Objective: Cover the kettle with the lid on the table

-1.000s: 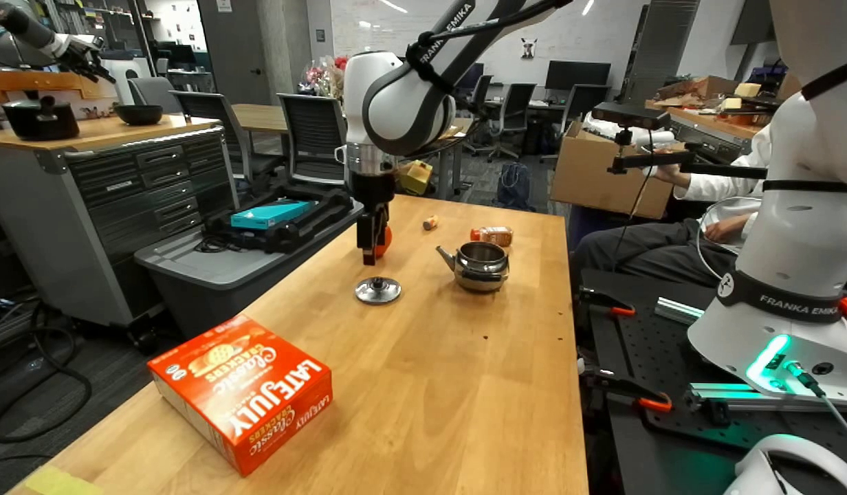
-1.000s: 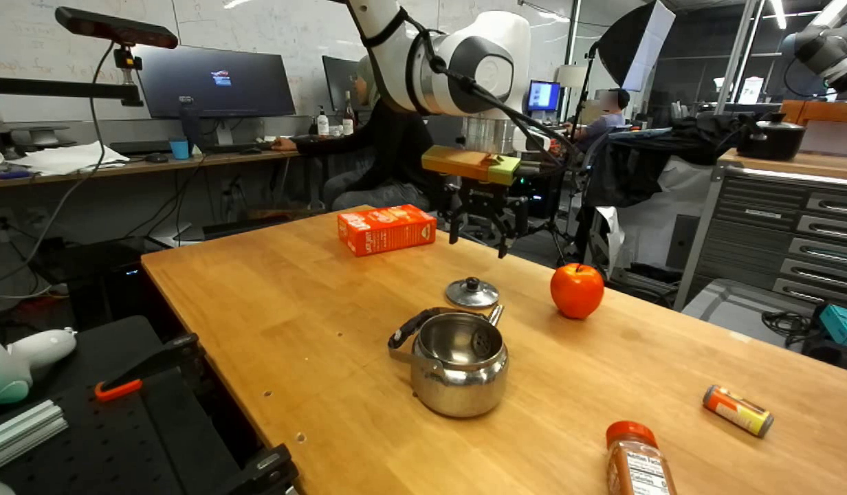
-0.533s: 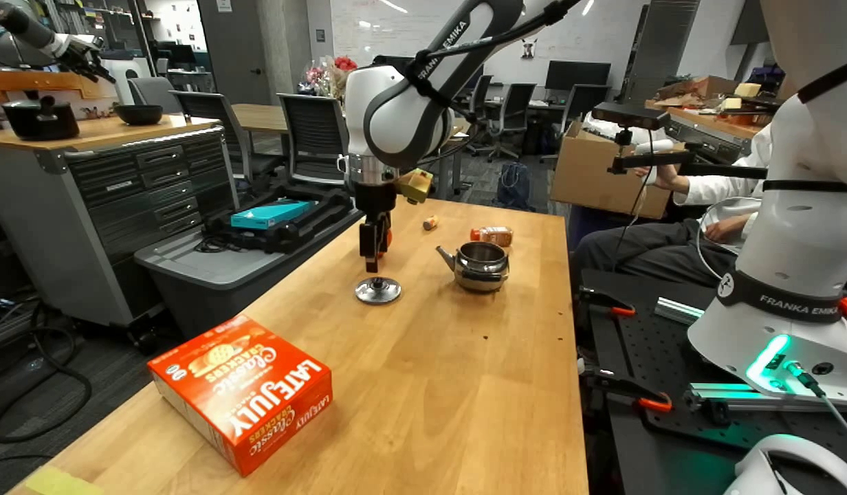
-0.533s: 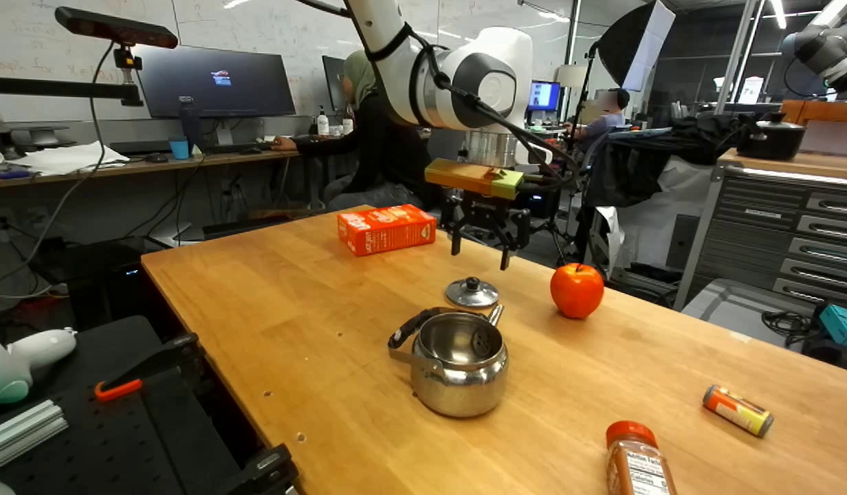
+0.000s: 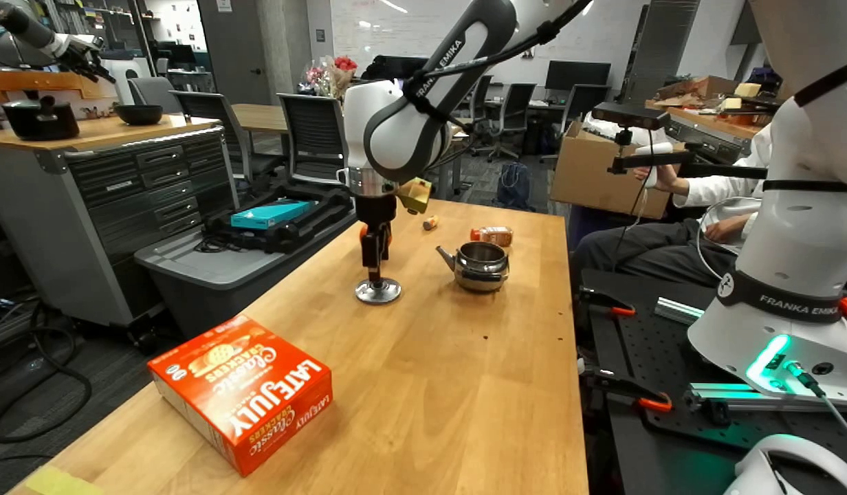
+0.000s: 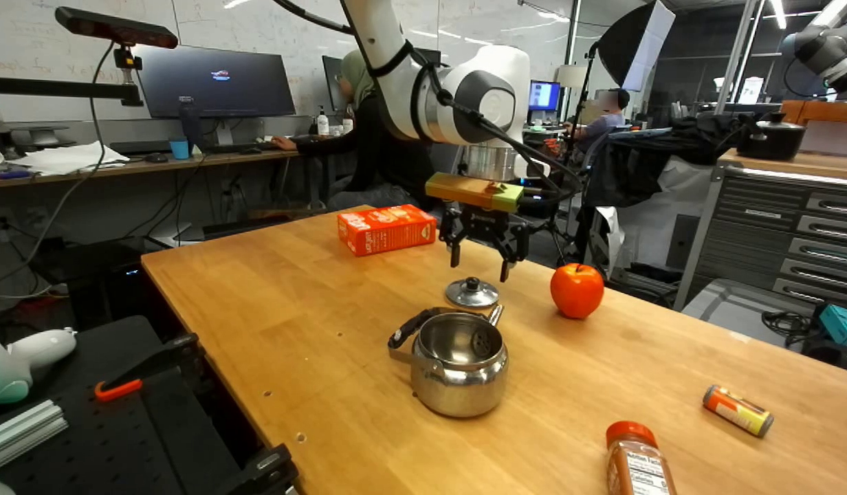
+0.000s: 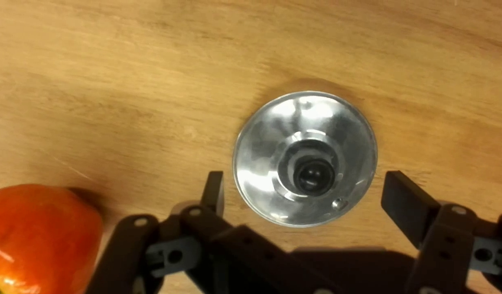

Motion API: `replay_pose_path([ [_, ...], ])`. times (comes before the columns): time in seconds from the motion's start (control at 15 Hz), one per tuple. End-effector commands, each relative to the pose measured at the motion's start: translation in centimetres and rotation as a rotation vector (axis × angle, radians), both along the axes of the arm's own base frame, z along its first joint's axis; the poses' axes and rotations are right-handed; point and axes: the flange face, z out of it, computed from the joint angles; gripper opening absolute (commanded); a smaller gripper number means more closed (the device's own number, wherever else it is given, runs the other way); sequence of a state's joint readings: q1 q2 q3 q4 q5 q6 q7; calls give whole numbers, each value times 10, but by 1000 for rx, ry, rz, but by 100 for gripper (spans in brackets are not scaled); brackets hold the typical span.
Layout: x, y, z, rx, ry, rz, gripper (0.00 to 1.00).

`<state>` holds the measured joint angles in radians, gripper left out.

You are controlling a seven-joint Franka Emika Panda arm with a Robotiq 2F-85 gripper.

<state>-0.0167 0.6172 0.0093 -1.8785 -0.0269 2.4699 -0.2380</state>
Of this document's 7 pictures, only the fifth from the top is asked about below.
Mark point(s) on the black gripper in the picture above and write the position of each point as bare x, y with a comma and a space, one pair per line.
375, 210

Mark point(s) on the steel kettle lid black knob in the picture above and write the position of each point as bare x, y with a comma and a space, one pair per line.
390, 293

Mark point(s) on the grey background robot arm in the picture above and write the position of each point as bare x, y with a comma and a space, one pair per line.
39, 31

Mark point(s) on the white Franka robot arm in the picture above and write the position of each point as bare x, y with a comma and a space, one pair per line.
398, 128

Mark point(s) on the stainless steel kettle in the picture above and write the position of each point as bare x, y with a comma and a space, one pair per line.
483, 269

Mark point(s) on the teal case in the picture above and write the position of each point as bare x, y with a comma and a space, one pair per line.
271, 216

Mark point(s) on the spice bottle orange cap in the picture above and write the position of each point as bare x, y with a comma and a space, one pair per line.
497, 235

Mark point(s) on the black mesh office chair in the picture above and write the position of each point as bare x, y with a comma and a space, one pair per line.
313, 137

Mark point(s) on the grey plastic tote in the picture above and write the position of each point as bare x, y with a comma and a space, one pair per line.
204, 275

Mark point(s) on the wooden background table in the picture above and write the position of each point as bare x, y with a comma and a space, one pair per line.
260, 113

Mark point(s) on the flower bouquet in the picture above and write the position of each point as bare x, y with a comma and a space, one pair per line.
331, 73

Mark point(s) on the orange cracker box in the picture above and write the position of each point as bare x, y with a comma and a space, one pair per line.
240, 394

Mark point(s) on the dark office chair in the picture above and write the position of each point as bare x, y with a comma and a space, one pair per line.
207, 106

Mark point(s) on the large cardboard box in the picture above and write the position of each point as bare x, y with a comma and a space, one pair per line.
597, 179

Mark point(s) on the wide black monitor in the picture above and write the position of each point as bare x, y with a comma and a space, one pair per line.
578, 73

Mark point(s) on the black bowl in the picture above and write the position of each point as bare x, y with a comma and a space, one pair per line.
139, 113

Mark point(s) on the grey drawer cabinet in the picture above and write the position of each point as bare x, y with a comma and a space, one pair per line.
95, 210

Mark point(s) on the silver metal bar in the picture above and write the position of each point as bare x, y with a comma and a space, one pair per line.
681, 309

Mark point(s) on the black breadboard table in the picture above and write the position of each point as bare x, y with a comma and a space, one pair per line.
645, 456

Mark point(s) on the seated person white shirt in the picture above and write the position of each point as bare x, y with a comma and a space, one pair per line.
717, 191

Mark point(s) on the open cardboard box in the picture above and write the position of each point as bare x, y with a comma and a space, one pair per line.
699, 91

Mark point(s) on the black pot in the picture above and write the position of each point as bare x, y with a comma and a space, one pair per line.
39, 119

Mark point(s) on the yellow green notepad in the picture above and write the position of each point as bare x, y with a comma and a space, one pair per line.
61, 481

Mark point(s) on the black camera on stand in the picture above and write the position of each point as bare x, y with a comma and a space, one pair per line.
654, 161

